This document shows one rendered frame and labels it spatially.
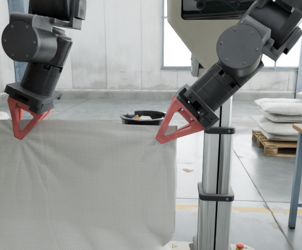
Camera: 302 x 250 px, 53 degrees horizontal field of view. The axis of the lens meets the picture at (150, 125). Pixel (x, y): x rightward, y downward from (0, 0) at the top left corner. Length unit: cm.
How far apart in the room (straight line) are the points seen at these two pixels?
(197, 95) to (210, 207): 76
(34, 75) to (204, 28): 55
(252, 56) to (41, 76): 34
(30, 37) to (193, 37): 59
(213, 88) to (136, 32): 816
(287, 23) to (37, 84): 40
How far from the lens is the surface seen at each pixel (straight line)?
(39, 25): 49
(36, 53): 47
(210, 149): 111
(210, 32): 94
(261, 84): 885
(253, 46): 41
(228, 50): 41
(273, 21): 49
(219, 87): 47
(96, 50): 881
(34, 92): 55
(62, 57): 54
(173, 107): 48
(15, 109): 59
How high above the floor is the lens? 119
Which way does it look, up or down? 13 degrees down
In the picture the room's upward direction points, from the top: straight up
